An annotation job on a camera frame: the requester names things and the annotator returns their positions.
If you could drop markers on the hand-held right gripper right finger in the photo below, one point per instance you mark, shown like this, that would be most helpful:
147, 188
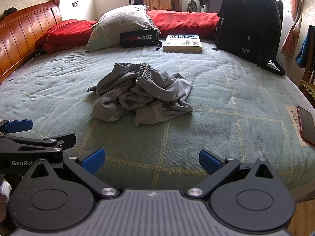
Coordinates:
209, 161

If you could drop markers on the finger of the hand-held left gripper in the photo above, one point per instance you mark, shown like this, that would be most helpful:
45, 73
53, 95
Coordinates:
61, 140
19, 125

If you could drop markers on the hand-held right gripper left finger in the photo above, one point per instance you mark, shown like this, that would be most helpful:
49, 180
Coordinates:
93, 161

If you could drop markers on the grey pants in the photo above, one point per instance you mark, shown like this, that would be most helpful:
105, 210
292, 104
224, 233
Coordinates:
147, 93

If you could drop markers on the orange clothes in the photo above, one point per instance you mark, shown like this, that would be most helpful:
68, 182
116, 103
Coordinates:
157, 1

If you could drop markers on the person's left hand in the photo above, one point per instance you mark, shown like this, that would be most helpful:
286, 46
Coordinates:
4, 191

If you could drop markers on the green plaid blanket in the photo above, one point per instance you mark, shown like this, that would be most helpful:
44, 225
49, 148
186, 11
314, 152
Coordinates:
233, 103

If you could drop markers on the wooden headboard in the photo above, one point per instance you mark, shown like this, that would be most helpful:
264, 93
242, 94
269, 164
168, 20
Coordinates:
22, 34

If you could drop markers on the red phone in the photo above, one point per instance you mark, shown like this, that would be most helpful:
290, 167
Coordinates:
306, 125

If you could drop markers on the dark cloth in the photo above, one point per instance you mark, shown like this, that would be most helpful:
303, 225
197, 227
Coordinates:
9, 11

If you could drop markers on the thick paperback book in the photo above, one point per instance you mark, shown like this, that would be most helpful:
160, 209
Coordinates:
182, 44

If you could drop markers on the black pouch with red print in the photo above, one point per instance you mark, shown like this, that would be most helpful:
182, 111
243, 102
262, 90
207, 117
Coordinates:
137, 38

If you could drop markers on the wooden chair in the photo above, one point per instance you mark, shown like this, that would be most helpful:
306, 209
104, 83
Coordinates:
308, 76

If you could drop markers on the grey pillow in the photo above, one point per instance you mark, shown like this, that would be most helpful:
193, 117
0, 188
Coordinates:
118, 22

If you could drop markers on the red quilt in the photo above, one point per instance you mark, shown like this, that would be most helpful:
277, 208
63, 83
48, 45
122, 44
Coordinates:
184, 19

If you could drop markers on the blue cloth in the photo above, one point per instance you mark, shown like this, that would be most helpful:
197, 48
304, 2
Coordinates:
302, 51

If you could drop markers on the black backpack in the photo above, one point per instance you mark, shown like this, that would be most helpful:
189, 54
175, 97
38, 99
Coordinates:
246, 19

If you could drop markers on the cardboard box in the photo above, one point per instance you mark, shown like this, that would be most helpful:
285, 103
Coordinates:
176, 2

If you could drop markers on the wall hook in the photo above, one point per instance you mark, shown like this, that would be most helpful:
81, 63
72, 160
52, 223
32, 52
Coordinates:
75, 3

